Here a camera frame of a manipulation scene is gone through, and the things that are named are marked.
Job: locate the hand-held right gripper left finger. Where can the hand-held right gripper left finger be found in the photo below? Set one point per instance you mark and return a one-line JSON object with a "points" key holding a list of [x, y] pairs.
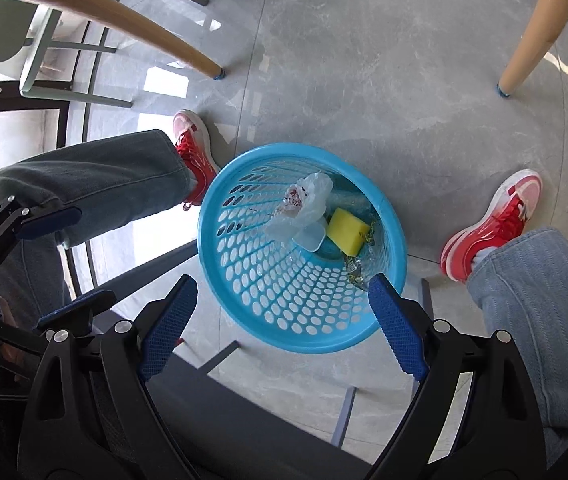
{"points": [[166, 330]]}

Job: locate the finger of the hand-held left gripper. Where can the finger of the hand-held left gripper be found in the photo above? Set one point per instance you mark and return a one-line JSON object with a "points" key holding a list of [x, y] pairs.
{"points": [[78, 307], [48, 220]]}

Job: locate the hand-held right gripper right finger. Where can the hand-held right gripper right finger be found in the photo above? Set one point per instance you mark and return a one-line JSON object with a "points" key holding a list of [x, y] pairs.
{"points": [[399, 330]]}

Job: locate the brown green snack wrapper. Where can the brown green snack wrapper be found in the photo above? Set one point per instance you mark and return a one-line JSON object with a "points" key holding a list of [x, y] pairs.
{"points": [[356, 270]]}

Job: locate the blue plastic basket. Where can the blue plastic basket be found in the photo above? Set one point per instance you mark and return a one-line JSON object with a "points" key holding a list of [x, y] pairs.
{"points": [[264, 285]]}

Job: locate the yellow sponge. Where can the yellow sponge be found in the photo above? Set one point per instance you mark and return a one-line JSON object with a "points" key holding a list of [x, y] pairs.
{"points": [[346, 230]]}

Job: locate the white plastic cup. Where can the white plastic cup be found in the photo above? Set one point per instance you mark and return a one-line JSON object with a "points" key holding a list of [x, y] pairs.
{"points": [[311, 237]]}

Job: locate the white plastic bag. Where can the white plastic bag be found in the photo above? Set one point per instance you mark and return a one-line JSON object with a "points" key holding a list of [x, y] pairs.
{"points": [[309, 200]]}

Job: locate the person's left leg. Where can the person's left leg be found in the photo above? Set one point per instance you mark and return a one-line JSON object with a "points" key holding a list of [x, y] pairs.
{"points": [[88, 175]]}

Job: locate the person's leg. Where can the person's leg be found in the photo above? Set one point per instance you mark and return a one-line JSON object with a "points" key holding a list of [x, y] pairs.
{"points": [[88, 175], [539, 300]]}

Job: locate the grey padded chair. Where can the grey padded chair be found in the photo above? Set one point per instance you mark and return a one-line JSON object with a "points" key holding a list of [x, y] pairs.
{"points": [[244, 420]]}

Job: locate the person's right leg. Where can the person's right leg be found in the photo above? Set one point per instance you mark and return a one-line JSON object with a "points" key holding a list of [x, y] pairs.
{"points": [[539, 300]]}

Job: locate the red white sneaker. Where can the red white sneaker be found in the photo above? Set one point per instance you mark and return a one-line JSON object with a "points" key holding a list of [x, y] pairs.
{"points": [[191, 145], [494, 220]]}

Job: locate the green plastic chair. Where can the green plastic chair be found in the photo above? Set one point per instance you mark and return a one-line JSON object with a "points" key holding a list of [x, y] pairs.
{"points": [[3, 30]]}

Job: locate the round white table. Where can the round white table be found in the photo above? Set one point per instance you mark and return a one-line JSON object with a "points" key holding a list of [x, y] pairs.
{"points": [[113, 20]]}

